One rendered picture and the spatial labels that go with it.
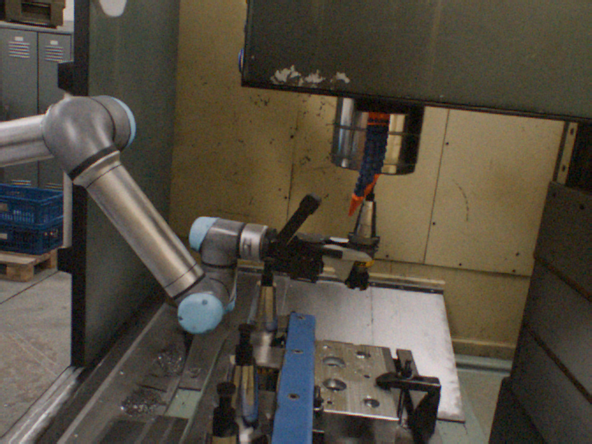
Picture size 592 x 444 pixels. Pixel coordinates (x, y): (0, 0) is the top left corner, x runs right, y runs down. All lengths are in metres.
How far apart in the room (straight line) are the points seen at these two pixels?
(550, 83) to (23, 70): 5.31
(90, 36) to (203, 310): 0.70
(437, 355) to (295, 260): 1.03
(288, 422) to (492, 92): 0.44
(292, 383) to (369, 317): 1.39
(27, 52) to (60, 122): 4.73
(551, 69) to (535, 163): 1.45
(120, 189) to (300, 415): 0.54
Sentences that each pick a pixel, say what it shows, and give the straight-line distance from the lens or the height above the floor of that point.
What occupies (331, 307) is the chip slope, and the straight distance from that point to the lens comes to 2.02.
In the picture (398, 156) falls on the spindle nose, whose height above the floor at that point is 1.46.
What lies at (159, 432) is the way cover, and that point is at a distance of 1.45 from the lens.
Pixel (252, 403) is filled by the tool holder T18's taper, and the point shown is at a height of 1.25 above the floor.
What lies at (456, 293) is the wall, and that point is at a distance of 2.21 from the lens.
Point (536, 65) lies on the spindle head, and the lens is 0.72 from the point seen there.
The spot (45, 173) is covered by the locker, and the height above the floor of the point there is 0.55.
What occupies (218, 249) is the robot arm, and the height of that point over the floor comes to 1.23.
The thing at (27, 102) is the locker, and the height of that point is 1.20.
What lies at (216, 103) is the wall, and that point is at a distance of 2.04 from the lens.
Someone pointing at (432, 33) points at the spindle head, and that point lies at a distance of 0.69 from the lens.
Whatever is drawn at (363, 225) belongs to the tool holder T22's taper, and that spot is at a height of 1.32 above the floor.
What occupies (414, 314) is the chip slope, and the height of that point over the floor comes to 0.80.
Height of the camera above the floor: 1.55
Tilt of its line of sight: 13 degrees down
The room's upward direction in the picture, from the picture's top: 6 degrees clockwise
